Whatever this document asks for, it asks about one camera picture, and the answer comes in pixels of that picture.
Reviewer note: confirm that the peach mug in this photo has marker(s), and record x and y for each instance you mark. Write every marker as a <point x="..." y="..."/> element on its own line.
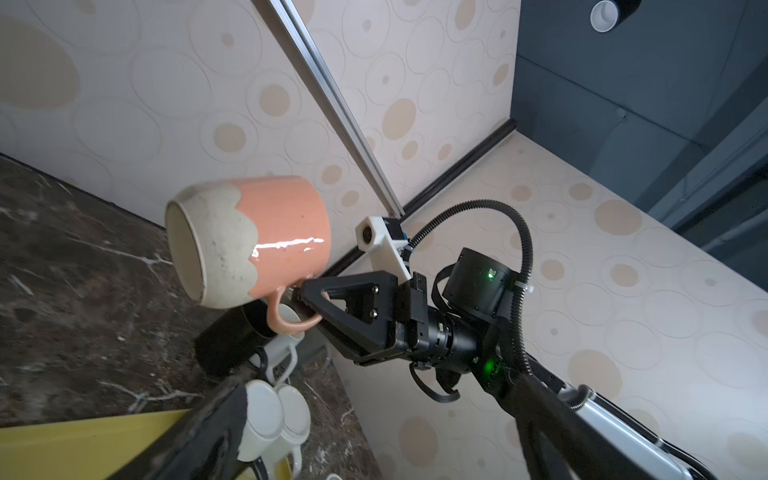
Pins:
<point x="239" y="240"/>

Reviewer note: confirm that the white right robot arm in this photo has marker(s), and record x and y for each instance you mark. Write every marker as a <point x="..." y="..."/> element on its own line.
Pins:
<point x="480" y="290"/>

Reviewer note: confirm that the yellow tray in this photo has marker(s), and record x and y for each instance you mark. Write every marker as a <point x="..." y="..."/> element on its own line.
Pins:
<point x="84" y="449"/>

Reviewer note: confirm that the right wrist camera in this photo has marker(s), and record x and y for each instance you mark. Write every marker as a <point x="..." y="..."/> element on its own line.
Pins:
<point x="383" y="239"/>

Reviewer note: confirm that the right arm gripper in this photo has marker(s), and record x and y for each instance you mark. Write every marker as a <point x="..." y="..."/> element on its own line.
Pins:
<point x="363" y="313"/>

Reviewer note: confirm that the white round mug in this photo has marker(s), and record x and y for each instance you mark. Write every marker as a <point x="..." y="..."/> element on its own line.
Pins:
<point x="278" y="358"/>

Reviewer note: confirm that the black right corner post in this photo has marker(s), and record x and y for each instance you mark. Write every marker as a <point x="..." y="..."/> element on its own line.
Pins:
<point x="435" y="188"/>

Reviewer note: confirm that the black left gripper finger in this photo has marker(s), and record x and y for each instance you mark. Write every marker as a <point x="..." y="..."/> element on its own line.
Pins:
<point x="202" y="445"/>

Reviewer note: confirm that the cream mug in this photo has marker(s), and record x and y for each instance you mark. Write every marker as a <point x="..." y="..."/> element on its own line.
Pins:
<point x="283" y="459"/>

